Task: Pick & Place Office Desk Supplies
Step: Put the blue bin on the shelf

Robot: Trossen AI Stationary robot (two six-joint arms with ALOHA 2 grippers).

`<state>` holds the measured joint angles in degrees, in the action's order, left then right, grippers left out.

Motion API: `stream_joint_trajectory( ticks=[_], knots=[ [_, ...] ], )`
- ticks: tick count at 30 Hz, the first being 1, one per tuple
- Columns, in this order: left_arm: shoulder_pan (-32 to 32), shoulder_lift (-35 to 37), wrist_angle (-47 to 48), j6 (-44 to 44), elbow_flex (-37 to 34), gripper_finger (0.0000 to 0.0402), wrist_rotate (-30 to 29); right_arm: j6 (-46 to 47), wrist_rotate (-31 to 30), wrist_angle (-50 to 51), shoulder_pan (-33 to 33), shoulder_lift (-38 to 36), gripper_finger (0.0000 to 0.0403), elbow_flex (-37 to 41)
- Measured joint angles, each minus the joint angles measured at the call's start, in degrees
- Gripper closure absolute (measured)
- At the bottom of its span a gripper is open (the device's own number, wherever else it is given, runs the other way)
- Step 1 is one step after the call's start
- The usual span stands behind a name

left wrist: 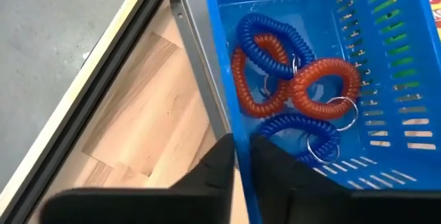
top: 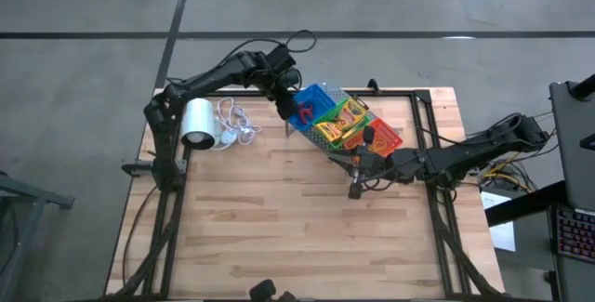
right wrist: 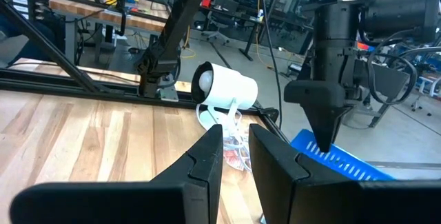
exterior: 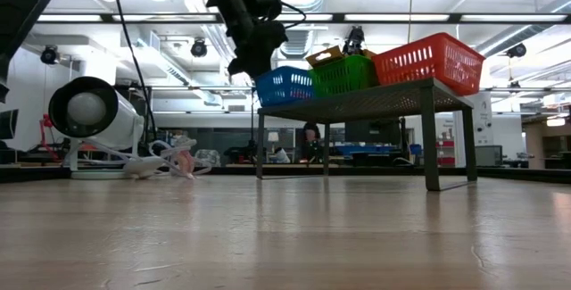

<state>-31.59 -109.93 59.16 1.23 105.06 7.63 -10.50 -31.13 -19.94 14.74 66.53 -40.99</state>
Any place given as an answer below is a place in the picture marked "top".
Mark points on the black aluminium frame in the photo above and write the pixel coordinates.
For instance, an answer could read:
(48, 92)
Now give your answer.
(228, 93)

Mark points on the black pole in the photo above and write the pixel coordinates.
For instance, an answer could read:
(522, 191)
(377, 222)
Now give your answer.
(585, 87)

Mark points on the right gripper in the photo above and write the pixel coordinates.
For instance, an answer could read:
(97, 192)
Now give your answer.
(376, 165)

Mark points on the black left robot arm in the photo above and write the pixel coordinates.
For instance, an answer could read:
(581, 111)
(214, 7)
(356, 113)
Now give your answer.
(204, 76)

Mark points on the orange plastic basket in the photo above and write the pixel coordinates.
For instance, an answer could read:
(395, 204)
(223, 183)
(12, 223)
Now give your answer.
(390, 139)

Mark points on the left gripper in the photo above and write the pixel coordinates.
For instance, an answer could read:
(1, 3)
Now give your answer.
(288, 97)

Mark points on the grey metal stand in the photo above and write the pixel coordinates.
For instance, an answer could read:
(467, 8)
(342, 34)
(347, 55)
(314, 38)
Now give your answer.
(46, 198)

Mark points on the grey perforated metal shelf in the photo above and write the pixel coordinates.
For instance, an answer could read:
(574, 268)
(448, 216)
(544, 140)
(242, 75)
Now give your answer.
(337, 92)

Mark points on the white cylindrical desk lamp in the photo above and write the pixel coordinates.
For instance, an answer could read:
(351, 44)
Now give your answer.
(197, 116)

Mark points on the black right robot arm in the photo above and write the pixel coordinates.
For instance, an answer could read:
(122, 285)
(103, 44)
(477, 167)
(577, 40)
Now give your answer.
(465, 153)

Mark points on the blue plastic basket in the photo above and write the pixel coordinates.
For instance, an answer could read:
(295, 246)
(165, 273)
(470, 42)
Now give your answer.
(321, 97)

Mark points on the black frame clamp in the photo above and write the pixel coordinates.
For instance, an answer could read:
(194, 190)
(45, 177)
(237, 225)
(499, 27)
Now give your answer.
(373, 85)

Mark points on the white paper sheet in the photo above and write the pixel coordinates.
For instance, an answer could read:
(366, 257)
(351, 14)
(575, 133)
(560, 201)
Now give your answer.
(504, 239)

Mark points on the backlit keyboard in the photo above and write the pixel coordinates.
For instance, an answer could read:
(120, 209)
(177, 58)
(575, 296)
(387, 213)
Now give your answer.
(576, 234)

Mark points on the green plastic basket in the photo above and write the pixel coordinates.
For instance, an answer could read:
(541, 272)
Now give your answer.
(325, 117)

